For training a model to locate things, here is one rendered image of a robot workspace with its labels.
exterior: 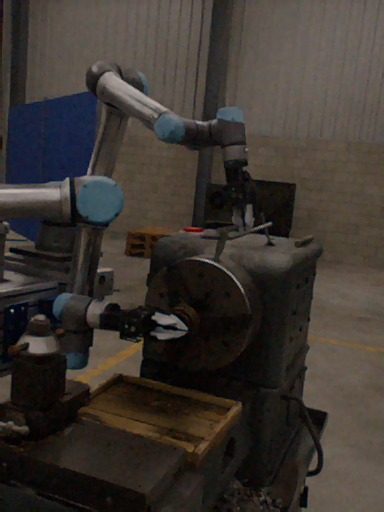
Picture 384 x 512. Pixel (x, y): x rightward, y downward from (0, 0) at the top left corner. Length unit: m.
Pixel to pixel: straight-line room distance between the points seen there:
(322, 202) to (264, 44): 3.42
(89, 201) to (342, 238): 10.29
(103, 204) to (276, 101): 10.60
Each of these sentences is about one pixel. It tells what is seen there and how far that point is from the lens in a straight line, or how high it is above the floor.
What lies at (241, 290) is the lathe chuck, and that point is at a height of 1.17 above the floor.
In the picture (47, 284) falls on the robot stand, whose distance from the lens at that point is 1.84.
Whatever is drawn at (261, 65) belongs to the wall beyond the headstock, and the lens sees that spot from 12.09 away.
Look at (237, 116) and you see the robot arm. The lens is 1.60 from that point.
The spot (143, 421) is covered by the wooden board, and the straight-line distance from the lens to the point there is 1.34.
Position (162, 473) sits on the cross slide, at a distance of 0.98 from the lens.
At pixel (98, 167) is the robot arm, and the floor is 1.45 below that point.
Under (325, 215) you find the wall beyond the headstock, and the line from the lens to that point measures 11.50.
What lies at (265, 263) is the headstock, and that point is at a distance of 1.60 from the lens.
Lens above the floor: 1.46
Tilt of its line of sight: 8 degrees down
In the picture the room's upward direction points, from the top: 5 degrees clockwise
